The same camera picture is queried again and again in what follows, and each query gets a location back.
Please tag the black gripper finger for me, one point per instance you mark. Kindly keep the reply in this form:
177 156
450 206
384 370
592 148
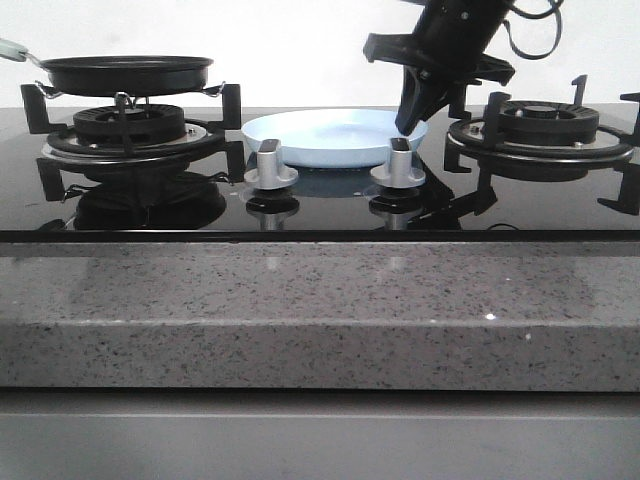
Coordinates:
454 98
423 95

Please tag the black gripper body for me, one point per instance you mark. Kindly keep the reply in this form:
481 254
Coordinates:
448 42

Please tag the light blue plate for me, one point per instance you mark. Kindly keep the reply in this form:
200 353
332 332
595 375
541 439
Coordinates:
327 138

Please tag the black frying pan green handle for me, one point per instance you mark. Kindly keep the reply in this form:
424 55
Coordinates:
104 76

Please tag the right silver stove knob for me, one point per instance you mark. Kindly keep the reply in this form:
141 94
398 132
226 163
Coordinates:
398 171

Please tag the silver stove knob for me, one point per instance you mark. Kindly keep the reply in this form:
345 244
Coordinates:
270 173
398 171

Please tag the right black burner with grate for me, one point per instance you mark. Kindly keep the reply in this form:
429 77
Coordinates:
545 141

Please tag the black burner with grate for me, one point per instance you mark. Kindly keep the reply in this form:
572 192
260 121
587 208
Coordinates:
130 133
545 141

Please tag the left silver stove knob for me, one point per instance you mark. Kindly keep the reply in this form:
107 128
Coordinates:
270 173

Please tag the black glass gas cooktop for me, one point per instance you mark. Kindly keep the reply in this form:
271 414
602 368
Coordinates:
206 200

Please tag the left black burner with grate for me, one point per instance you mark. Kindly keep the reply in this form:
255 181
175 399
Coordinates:
130 133

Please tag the grey cabinet front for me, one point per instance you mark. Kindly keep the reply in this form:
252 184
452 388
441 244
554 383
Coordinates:
262 434

